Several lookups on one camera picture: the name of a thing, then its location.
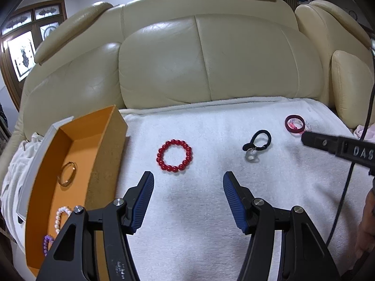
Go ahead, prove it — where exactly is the orange cardboard box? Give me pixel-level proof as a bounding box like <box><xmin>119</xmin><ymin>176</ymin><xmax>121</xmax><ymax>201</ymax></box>
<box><xmin>25</xmin><ymin>105</ymin><xmax>128</xmax><ymax>270</ymax></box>

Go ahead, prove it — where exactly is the person's right forearm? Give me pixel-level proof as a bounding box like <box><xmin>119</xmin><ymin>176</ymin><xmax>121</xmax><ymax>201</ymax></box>
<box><xmin>353</xmin><ymin>178</ymin><xmax>375</xmax><ymax>273</ymax></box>

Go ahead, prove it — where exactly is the dark red ring bangle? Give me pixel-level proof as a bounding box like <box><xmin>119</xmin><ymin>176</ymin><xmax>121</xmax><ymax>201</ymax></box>
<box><xmin>285</xmin><ymin>115</ymin><xmax>307</xmax><ymax>136</ymax></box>

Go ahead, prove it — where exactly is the metal cuff bangle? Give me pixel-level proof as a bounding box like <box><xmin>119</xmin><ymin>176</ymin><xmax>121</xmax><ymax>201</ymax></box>
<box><xmin>57</xmin><ymin>161</ymin><xmax>78</xmax><ymax>187</ymax></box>

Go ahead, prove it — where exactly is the black hair tie clear charm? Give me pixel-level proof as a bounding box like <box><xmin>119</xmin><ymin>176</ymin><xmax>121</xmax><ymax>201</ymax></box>
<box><xmin>243</xmin><ymin>129</ymin><xmax>271</xmax><ymax>163</ymax></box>

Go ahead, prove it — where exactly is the red bead bracelet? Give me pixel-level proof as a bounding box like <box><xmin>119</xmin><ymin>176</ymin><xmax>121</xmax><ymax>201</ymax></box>
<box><xmin>157</xmin><ymin>139</ymin><xmax>194</xmax><ymax>173</ymax></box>

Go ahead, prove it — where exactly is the white box lid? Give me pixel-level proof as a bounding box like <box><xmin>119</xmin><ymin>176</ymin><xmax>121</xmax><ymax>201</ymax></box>
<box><xmin>16</xmin><ymin>116</ymin><xmax>74</xmax><ymax>226</ymax></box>

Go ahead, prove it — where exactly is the pink cloth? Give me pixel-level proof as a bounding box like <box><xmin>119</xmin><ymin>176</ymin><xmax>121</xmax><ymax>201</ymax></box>
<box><xmin>353</xmin><ymin>123</ymin><xmax>375</xmax><ymax>144</ymax></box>

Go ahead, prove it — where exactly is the beige leather sofa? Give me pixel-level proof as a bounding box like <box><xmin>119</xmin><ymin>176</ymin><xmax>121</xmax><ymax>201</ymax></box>
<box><xmin>0</xmin><ymin>0</ymin><xmax>375</xmax><ymax>188</ymax></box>

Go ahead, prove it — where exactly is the rumpled white blanket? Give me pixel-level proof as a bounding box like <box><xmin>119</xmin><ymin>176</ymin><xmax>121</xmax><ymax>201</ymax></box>
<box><xmin>0</xmin><ymin>132</ymin><xmax>55</xmax><ymax>240</ymax></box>

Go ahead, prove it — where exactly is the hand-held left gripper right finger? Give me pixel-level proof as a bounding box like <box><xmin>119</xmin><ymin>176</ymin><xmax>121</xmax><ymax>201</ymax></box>
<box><xmin>223</xmin><ymin>171</ymin><xmax>342</xmax><ymax>281</ymax></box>

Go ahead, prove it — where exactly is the black cable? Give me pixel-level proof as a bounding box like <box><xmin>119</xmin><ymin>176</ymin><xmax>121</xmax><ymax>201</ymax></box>
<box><xmin>326</xmin><ymin>85</ymin><xmax>375</xmax><ymax>248</ymax></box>

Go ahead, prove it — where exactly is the white bead bracelet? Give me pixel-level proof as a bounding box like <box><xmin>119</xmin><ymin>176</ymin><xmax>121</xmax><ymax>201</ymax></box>
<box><xmin>54</xmin><ymin>206</ymin><xmax>74</xmax><ymax>235</ymax></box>

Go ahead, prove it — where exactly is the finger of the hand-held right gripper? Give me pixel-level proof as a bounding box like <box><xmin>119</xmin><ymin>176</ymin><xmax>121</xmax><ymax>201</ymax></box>
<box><xmin>301</xmin><ymin>131</ymin><xmax>341</xmax><ymax>155</ymax></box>

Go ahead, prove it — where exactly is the wooden stained glass door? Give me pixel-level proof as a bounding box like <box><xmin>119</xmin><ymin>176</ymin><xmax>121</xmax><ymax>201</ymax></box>
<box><xmin>0</xmin><ymin>0</ymin><xmax>68</xmax><ymax>112</ymax></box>

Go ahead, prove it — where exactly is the purple bead bracelet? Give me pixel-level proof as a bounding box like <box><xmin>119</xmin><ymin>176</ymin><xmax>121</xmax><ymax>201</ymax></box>
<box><xmin>42</xmin><ymin>234</ymin><xmax>56</xmax><ymax>257</ymax></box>

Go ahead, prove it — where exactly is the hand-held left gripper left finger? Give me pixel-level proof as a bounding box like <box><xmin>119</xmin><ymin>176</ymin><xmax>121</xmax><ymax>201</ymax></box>
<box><xmin>35</xmin><ymin>170</ymin><xmax>155</xmax><ymax>281</ymax></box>

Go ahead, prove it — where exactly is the white terry towel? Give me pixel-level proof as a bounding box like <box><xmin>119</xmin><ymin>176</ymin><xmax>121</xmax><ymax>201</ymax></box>
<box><xmin>117</xmin><ymin>96</ymin><xmax>375</xmax><ymax>281</ymax></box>

